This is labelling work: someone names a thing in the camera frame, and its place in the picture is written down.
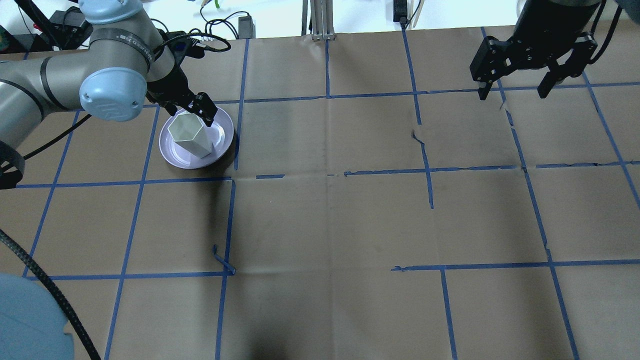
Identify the brown paper table cover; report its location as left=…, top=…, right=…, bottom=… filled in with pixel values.
left=1, top=22, right=639, bottom=360

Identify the lilac plate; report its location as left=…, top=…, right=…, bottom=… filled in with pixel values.
left=158, top=108, right=235, bottom=170

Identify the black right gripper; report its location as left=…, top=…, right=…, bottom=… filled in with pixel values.
left=470, top=34, right=598, bottom=101

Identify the aluminium frame post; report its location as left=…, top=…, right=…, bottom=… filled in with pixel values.
left=301, top=0, right=336, bottom=41

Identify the white hexagonal cup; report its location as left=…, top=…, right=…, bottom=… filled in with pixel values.
left=167, top=112, right=213, bottom=158

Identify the black power adapter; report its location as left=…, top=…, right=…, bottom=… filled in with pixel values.
left=237, top=14, right=256, bottom=40

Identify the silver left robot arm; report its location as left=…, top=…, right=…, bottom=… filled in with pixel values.
left=0, top=0, right=218, bottom=190

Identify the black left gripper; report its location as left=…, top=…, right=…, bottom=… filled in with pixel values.
left=146, top=64, right=218, bottom=126

